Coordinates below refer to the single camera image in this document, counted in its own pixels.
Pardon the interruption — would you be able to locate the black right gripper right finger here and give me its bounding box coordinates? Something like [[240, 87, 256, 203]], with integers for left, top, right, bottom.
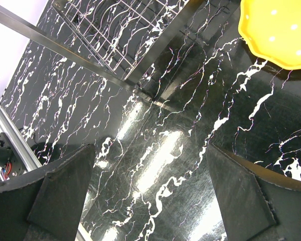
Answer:
[[206, 144, 301, 240]]

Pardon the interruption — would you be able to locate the yellow polka dot plate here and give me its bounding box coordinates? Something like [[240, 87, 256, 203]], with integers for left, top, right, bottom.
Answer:
[[238, 1, 301, 70]]

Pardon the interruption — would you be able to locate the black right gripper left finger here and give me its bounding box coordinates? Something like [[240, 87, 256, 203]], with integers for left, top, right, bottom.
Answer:
[[0, 144, 95, 240]]

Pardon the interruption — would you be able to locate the stainless steel dish rack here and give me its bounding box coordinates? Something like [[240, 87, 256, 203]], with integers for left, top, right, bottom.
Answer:
[[0, 1, 202, 101]]

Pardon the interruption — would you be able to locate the aluminium frame rail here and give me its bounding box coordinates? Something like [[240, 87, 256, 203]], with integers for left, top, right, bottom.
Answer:
[[0, 105, 42, 181]]

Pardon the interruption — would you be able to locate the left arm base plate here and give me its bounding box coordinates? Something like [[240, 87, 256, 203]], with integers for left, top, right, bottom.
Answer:
[[0, 133, 26, 180]]

